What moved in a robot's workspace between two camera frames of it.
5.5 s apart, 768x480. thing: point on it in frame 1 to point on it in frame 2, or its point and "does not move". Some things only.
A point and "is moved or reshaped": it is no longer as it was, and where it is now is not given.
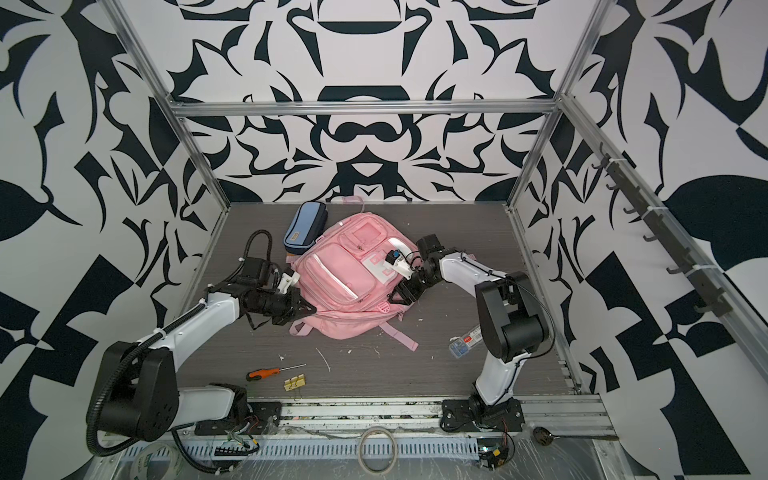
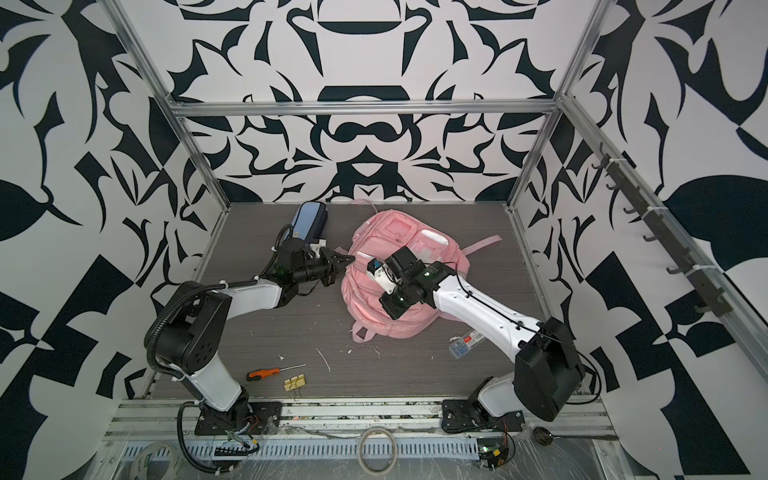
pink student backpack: x=344 y=277 is moved or reshaped
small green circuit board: x=492 y=452 does not move
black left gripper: x=294 y=312 to x=330 y=257
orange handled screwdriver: x=256 y=375 does not move
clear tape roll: x=377 y=429 does not move
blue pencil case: x=309 y=220 does not move
